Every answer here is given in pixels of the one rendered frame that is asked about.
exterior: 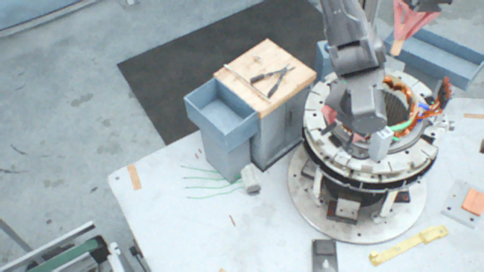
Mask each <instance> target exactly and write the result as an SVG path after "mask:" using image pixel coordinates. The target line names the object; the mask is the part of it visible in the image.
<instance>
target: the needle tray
mask: <svg viewBox="0 0 484 272"><path fill-rule="evenodd" d="M393 31H394V29H393V30H392V31H391V32H390V33H389V34H388V35H387V36H386V38H385V39H384V40H383V43H384V46H385V50H386V55H387V56H389V57H391V54H390V49H391V47H392V44H393V42H394V40H395V39H394V38H393ZM393 58H394V59H396V60H398V61H400V62H402V63H404V64H405V65H404V68H403V71H402V72H403V73H405V74H407V75H409V76H411V77H413V78H414V79H417V80H418V81H419V82H421V83H423V84H424V85H425V86H427V87H428V89H430V90H431V92H432V96H434V98H435V99H436V97H437V95H438V94H437V93H438V90H439V87H440V85H441V84H442V82H444V78H445V77H448V78H449V80H448V83H450V84H451V85H453V86H454V87H456V88H459V89H461V90H462V91H466V90H467V88H468V87H469V85H470V84H472V82H473V81H474V79H475V78H476V77H477V76H478V75H479V73H480V72H481V70H482V69H483V67H484V53H481V51H477V50H476V49H474V50H473V49H472V48H470V47H469V48H468V46H465V45H461V44H459V43H457V42H454V41H452V40H450V39H447V38H445V37H442V36H440V35H437V34H435V33H434V32H430V31H429V30H426V29H424V28H421V29H420V30H418V31H417V32H416V33H415V34H414V35H413V36H412V37H410V38H409V39H408V40H406V41H404V42H403V44H402V46H401V49H400V51H399V54H398V55H395V56H394V57H393ZM419 82H418V83H419Z"/></svg>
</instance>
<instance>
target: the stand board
mask: <svg viewBox="0 0 484 272"><path fill-rule="evenodd" d="M254 54H257V55H258V56H259V57H261V58H262V64H260V63H258V62H257V61H256V60H254V56H253V55H254ZM288 63H290V65H289V66H288V69H290V68H292V67H296V68H295V69H293V70H291V71H289V72H286V73H285V76H286V82H284V81H281V83H280V85H279V86H278V89H277V91H276V92H275V93H274V94H273V95H272V96H271V97H270V99H271V104H269V103H268V102H267V101H266V100H264V99H263V98H262V97H260V96H259V95H258V94H257V93H256V92H254V91H253V90H252V89H251V88H249V87H248V86H247V85H245V84H244V83H243V82H242V81H241V80H239V79H238V78H237V77H236V76H234V75H233V74H232V73H230V72H229V71H228V70H226V68H222V69H221V70H219V71H218V72H216V73H214V74H213V75H214V77H217V78H218V79H220V80H221V81H222V82H224V83H225V84H226V85H227V86H228V87H229V88H230V89H232V90H233V91H234V92H235V93H237V94H238V95H239V96H241V97H242V98H243V99H244V100H245V101H246V102H247V103H249V104H250V105H251V106H252V107H254V108H255V109H256V110H258V117H259V118H260V119H262V118H264V117H265V116H267V115H268V114H269V113H270V112H271V111H273V110H274V109H276V108H277V107H279V106H280V105H282V103H284V102H285V101H286V100H288V99H289V98H291V97H292V96H294V95H295V94H296V93H297V92H299V91H300V90H302V89H303V88H304V87H306V86H307V85H308V84H310V83H311V82H313V81H314V80H315V79H316V72H315V71H313V70H311V69H310V68H308V67H307V66H306V65H305V64H303V63H301V62H300V61H299V60H297V59H296V58H295V57H293V56H292V55H290V54H288V53H287V52H286V51H285V50H283V49H282V48H280V47H279V46H277V45H276V44H275V43H273V42H272V41H270V40H269V39H266V40H265V41H264V42H262V43H260V44H259V45H257V46H256V47H255V48H252V49H251V50H249V51H248V52H247V53H245V54H243V55H242V56H240V57H239V58H238V59H236V60H234V61H233V62H231V63H230V64H229V65H228V66H230V68H232V69H233V70H234V71H235V72H237V73H238V74H239V75H241V76H242V77H244V78H245V79H246V80H247V81H248V82H249V83H250V78H252V77H254V76H257V75H259V74H262V73H264V74H265V73H270V72H274V71H276V70H282V69H283V68H284V67H285V66H286V65H288ZM278 79H279V78H278V77H277V75H274V76H272V77H271V76H269V77H265V78H264V79H263V80H260V81H258V82H255V83H253V84H252V85H253V86H255V87H256V88H258V89H259V90H260V91H261V92H262V93H263V94H265V95H266V96H267V97H268V92H269V91H270V90H271V88H272V87H273V86H274V85H275V83H277V81H278Z"/></svg>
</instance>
